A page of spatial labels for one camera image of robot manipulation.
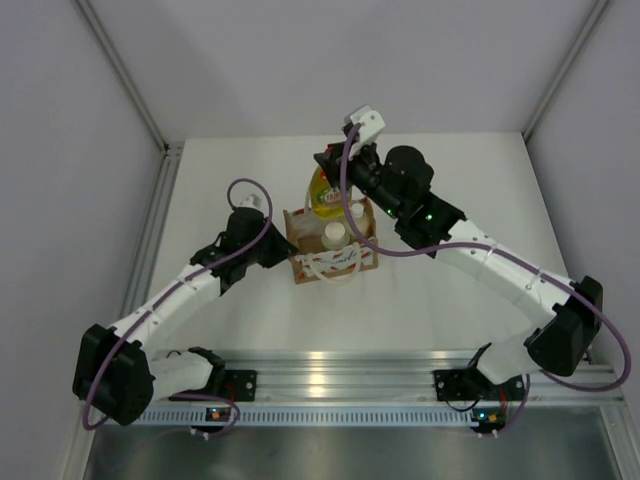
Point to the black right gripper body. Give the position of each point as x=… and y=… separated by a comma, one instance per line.
x=365, y=173

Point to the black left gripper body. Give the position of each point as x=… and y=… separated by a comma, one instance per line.
x=270, y=251

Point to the yellow dish soap bottle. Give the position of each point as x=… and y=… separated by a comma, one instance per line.
x=325, y=201

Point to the watermelon print canvas bag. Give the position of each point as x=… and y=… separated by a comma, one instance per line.
x=312, y=262

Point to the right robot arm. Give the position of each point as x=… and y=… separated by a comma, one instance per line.
x=562, y=324

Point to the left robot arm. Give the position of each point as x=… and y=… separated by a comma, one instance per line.
x=118, y=371

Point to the white pump lotion bottle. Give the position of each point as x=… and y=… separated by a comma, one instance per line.
x=361, y=217

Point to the white cap cream bottle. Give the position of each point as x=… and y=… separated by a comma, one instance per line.
x=334, y=236

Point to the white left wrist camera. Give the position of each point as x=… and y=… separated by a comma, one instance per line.
x=253, y=201

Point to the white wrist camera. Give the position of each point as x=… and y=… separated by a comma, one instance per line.
x=362, y=128
x=253, y=201

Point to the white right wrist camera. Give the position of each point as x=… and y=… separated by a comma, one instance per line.
x=362, y=128

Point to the aluminium mounting rail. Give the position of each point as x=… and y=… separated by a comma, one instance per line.
x=345, y=378

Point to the white slotted cable duct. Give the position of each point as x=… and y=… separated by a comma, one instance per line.
x=306, y=416

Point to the aluminium frame post right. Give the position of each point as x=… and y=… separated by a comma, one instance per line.
x=576, y=48

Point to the aluminium frame post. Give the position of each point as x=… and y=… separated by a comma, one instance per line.
x=576, y=48
x=105, y=43

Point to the aluminium frame post left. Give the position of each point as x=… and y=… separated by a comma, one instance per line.
x=105, y=43

